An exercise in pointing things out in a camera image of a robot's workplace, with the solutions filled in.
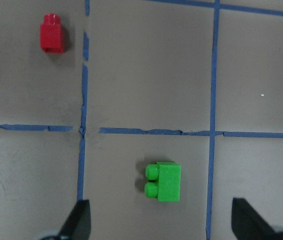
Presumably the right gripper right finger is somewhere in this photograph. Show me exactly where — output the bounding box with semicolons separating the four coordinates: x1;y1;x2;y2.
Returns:
231;197;279;240

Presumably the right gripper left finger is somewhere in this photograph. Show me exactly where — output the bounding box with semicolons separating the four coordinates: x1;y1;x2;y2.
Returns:
58;199;92;240

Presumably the green toy block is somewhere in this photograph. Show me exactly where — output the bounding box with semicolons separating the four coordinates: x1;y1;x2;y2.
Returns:
144;161;182;202

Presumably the red toy block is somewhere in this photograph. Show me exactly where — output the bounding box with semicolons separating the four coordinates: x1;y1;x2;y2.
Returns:
39;13;65;54

